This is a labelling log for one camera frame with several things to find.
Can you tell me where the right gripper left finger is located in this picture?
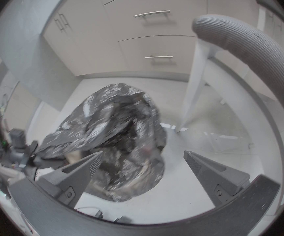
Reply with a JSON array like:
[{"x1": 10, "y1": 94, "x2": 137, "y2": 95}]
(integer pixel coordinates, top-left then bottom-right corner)
[{"x1": 37, "y1": 151, "x2": 103, "y2": 209}]

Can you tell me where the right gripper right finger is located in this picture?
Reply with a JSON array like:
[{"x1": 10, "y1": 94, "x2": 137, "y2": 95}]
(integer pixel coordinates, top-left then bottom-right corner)
[{"x1": 183, "y1": 150, "x2": 251, "y2": 208}]

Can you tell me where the black plastic bag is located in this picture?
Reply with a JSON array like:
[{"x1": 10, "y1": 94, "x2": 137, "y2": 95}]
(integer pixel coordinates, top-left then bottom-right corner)
[{"x1": 35, "y1": 83, "x2": 167, "y2": 202}]

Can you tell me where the beige cabinet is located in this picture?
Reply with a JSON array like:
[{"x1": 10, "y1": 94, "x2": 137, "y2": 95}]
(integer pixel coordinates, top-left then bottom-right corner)
[{"x1": 42, "y1": 0, "x2": 261, "y2": 79}]

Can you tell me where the grey white chair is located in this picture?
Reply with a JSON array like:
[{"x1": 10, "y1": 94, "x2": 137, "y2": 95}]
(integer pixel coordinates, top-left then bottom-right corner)
[{"x1": 176, "y1": 0, "x2": 284, "y2": 213}]

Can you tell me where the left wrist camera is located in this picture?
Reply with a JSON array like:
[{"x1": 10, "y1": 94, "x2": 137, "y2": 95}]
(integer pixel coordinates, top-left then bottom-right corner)
[{"x1": 9, "y1": 129, "x2": 27, "y2": 152}]

